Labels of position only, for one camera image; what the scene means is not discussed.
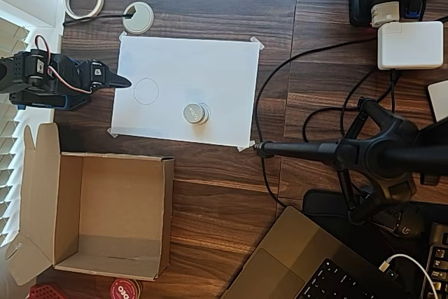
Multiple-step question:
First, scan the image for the open cardboard box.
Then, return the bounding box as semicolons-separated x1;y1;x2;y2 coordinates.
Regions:
3;122;176;286

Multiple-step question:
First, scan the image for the red round lid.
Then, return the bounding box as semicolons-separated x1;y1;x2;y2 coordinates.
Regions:
109;277;144;299

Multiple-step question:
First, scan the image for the looped black cable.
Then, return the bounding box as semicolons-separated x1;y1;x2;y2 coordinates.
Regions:
302;67;398;144

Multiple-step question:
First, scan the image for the black mouse pad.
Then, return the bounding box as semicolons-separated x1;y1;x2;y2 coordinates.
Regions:
302;188;435;255

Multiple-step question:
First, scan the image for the black camera tripod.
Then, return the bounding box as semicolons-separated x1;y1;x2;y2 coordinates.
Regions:
251;97;448;227

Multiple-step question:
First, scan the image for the small round metal tin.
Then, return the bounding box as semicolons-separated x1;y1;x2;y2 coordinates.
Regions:
181;102;212;126

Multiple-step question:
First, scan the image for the white paper sheet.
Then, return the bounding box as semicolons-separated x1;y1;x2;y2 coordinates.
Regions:
110;34;261;148

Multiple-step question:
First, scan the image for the long black cable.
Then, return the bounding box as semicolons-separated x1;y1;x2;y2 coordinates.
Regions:
252;36;381;211

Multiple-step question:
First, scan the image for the black keyboard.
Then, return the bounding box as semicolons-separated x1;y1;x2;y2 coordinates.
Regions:
425;221;448;299

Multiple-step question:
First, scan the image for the white usb cable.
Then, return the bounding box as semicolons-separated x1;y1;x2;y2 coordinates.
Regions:
380;253;440;299

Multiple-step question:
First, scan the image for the small white plug charger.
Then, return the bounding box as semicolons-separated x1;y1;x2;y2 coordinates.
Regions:
370;0;401;29

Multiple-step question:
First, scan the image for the blue plug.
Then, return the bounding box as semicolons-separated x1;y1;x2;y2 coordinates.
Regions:
402;4;424;21

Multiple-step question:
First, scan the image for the white laptop power adapter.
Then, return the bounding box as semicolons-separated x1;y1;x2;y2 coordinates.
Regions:
377;20;445;71

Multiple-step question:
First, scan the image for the black computer mouse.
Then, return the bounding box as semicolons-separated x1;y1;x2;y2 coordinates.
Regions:
393;204;426;238

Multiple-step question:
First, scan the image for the grey laptop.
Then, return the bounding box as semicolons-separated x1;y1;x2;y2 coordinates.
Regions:
218;206;416;299

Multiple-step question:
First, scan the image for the silver flat device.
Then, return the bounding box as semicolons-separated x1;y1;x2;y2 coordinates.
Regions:
426;80;448;123

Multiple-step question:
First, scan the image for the cream vertical window blind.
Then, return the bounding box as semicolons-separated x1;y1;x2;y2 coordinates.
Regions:
0;0;64;248

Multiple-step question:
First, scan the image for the red plastic basket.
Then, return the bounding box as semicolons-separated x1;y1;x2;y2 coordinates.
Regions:
27;283;66;299

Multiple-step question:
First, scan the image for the thin black cable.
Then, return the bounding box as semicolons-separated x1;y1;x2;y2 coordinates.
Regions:
62;11;136;28

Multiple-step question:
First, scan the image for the white round cable grommet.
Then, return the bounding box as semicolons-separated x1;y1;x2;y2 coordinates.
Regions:
122;1;155;36

